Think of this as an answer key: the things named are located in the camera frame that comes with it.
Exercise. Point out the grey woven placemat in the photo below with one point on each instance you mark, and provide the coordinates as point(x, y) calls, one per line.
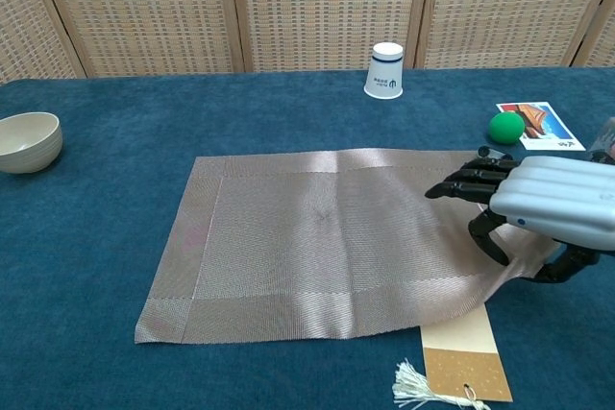
point(298, 247)

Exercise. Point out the beige bowl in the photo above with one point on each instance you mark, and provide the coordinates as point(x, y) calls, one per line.
point(29, 146)

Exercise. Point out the white paper cup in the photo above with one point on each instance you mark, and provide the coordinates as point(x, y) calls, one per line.
point(383, 74)

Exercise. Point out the woven wooden folding screen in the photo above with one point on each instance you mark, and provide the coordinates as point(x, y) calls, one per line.
point(307, 7)

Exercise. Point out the green ball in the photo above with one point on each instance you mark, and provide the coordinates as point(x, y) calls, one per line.
point(506, 128)

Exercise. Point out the gold cream bookmark with tassel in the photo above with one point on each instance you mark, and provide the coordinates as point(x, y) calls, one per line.
point(461, 376)

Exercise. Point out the blue table cloth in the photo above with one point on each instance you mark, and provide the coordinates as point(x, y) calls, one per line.
point(96, 371)

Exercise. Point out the colourful postcard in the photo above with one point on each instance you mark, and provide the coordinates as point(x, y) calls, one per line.
point(552, 117)

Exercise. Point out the dark object at edge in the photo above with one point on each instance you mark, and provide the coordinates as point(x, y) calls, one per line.
point(606, 141)

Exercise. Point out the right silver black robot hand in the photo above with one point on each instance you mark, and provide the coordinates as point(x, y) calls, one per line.
point(557, 199)

